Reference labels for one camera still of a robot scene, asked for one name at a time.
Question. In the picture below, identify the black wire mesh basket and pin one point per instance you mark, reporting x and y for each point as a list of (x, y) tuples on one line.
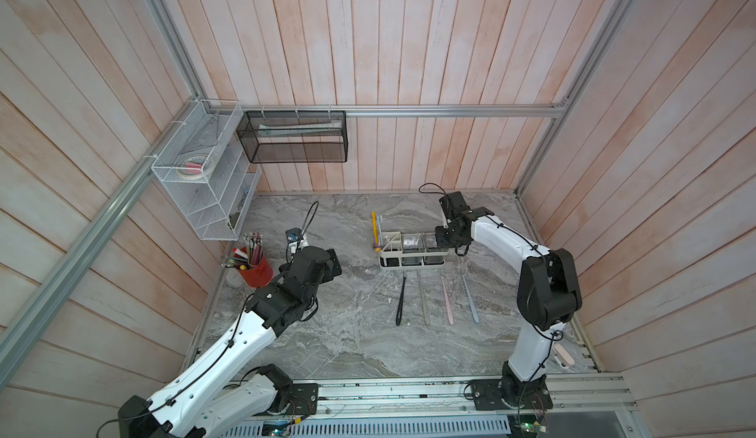
[(294, 137)]

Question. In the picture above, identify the white wire mesh shelf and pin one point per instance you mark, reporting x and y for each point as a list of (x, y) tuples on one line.
[(215, 207)]

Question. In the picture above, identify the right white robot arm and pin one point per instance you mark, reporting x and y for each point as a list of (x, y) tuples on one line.
[(548, 296)]

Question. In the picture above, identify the pink eraser block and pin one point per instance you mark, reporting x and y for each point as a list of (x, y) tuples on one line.
[(563, 357)]

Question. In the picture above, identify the grey green toothbrush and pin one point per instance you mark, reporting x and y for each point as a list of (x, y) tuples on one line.
[(422, 296)]

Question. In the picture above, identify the red pencil cup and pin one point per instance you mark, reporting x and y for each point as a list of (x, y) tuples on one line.
[(259, 275)]

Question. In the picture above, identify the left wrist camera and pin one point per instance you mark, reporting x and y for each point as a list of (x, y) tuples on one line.
[(296, 240)]

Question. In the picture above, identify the pink toothbrush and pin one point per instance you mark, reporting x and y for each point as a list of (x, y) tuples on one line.
[(447, 302)]

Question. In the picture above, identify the yellow toothbrush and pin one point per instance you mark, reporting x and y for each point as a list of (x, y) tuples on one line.
[(376, 236)]

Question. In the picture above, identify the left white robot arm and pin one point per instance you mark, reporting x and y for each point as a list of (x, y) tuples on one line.
[(202, 402)]

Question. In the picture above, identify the black toothbrush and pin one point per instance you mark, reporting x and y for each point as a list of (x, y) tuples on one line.
[(401, 301)]

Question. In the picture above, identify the light blue toothbrush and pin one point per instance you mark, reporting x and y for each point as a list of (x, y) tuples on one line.
[(474, 311)]

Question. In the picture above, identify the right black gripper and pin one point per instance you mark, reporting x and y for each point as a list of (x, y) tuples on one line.
[(439, 238)]

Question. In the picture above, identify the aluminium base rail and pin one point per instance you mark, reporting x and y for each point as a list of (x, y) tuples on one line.
[(572, 405)]

